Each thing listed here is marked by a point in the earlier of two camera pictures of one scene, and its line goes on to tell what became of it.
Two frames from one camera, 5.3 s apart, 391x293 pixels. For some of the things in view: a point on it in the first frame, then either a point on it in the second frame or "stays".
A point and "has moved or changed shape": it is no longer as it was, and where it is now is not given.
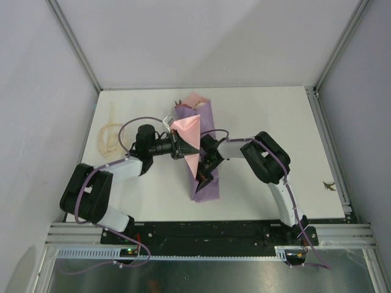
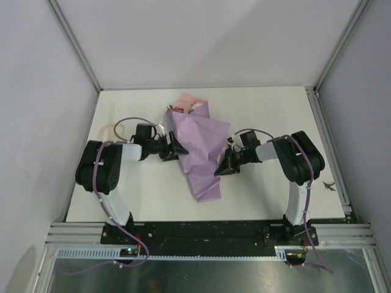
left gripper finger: x=184 y=148 → x=175 y=146
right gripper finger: x=201 y=184 → x=226 y=170
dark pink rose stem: x=180 y=105 → x=174 y=109
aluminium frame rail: x=74 y=234 stays
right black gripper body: x=205 y=169 → x=237 y=159
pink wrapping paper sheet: x=193 y=122 has moved or changed shape
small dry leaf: x=328 y=186 stays
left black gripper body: x=166 y=146 stays
